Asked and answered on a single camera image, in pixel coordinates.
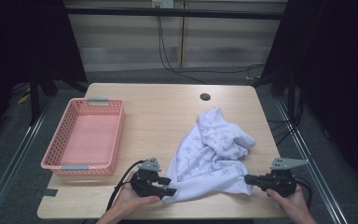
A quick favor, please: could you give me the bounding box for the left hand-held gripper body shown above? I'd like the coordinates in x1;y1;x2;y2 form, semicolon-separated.
130;157;169;200

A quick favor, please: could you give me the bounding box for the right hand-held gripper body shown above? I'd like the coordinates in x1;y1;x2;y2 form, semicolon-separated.
258;157;310;199

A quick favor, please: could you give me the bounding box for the white printed towel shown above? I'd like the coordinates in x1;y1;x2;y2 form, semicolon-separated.
161;106;257;205

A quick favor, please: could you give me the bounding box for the pink perforated plastic basket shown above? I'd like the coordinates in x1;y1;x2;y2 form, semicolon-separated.
40;97;126;179

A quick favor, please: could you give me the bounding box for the person's left hand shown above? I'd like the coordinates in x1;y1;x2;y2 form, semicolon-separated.
113;172;162;220

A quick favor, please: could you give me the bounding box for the person's right hand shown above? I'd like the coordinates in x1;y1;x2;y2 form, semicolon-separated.
266;183;310;217

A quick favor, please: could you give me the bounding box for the black tape strip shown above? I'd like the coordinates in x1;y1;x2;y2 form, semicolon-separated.
34;188;59;199

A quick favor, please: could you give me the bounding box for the black curtain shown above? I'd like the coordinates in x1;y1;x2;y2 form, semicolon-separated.
255;0;358;189
0;0;89;150

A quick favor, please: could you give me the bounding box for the black stand leg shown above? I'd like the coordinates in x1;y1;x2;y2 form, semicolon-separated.
29;79;42;127

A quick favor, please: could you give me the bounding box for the black horizontal bar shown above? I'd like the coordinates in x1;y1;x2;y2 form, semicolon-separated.
63;7;289;21

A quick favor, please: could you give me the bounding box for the left hand-held gripper black cable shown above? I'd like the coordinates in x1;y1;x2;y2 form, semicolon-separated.
105;159;147;213

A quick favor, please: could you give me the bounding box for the aluminium floor rail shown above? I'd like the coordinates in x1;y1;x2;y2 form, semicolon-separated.
0;92;56;224
274;97;350;224

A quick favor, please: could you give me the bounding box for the bundle of black floor cables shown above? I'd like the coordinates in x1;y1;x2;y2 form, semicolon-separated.
266;87;305;147

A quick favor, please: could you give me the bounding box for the black floor cable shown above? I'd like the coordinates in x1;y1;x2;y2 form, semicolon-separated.
173;63;266;77

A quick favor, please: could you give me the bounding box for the black hanging cable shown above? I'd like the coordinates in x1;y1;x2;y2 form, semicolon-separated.
156;7;207;85

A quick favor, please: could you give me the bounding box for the white wall outlet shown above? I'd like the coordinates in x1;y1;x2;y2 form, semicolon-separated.
150;0;175;9

